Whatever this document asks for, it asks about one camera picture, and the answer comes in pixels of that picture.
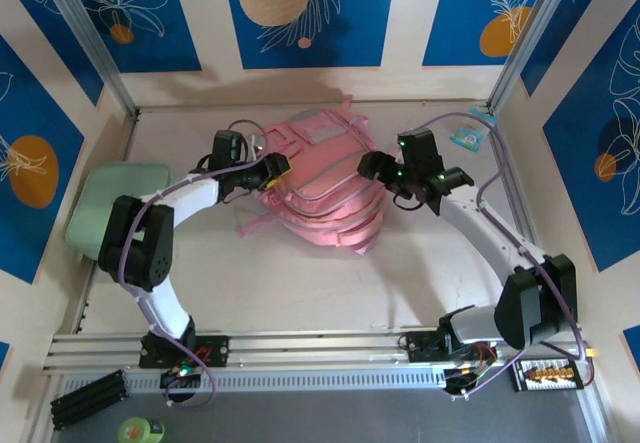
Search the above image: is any pink backpack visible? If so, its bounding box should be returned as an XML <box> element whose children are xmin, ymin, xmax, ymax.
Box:
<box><xmin>238</xmin><ymin>95</ymin><xmax>386</xmax><ymax>257</ymax></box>

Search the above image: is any light blue tissue pack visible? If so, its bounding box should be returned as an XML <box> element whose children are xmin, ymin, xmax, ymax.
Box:
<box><xmin>449</xmin><ymin>107</ymin><xmax>499</xmax><ymax>153</ymax></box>

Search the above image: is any mint green zip pouch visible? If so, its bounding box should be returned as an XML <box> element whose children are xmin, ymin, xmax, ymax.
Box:
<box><xmin>64</xmin><ymin>162</ymin><xmax>179</xmax><ymax>264</ymax></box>

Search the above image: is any small black circuit board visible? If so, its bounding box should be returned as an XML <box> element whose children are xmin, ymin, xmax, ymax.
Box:
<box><xmin>159</xmin><ymin>365</ymin><xmax>202</xmax><ymax>390</ymax></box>
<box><xmin>443</xmin><ymin>365</ymin><xmax>497</xmax><ymax>395</ymax></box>

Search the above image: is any black board with orange connectors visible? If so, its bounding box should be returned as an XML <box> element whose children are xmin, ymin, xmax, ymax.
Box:
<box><xmin>508</xmin><ymin>356</ymin><xmax>584</xmax><ymax>393</ymax></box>

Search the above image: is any black ribbed metal block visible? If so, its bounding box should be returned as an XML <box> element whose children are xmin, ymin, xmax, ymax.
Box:
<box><xmin>49</xmin><ymin>368</ymin><xmax>126</xmax><ymax>432</ymax></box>

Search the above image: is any green tape roll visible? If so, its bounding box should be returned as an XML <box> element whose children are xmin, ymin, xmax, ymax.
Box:
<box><xmin>118</xmin><ymin>416</ymin><xmax>166</xmax><ymax>443</ymax></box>

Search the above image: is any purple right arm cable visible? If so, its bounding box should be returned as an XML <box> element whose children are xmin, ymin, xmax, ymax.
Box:
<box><xmin>409</xmin><ymin>111</ymin><xmax>596</xmax><ymax>404</ymax></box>

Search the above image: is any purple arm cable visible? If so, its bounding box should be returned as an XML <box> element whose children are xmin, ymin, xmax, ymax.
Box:
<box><xmin>119</xmin><ymin>118</ymin><xmax>274</xmax><ymax>410</ymax></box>
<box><xmin>409</xmin><ymin>111</ymin><xmax>596</xmax><ymax>404</ymax></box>

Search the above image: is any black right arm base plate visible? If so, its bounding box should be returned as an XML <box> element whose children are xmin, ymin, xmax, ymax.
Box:
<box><xmin>402</xmin><ymin>330</ymin><xmax>496</xmax><ymax>364</ymax></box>

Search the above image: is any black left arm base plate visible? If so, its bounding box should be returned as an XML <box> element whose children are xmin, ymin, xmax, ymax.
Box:
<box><xmin>138</xmin><ymin>335</ymin><xmax>231</xmax><ymax>369</ymax></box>

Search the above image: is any long aluminium mounting rail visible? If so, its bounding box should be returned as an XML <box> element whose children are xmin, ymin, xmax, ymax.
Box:
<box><xmin>42</xmin><ymin>325</ymin><xmax>589</xmax><ymax>377</ymax></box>

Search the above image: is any aluminium frame post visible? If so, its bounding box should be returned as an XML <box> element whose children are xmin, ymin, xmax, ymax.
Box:
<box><xmin>37</xmin><ymin>0</ymin><xmax>141</xmax><ymax>117</ymax></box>
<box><xmin>487</xmin><ymin>0</ymin><xmax>576</xmax><ymax>114</ymax></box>

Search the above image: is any grey slotted cable duct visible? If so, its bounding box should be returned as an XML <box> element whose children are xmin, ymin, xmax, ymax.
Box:
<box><xmin>59</xmin><ymin>367</ymin><xmax>446</xmax><ymax>395</ymax></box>

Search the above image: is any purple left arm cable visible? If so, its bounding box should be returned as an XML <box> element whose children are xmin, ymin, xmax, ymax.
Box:
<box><xmin>119</xmin><ymin>118</ymin><xmax>274</xmax><ymax>410</ymax></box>

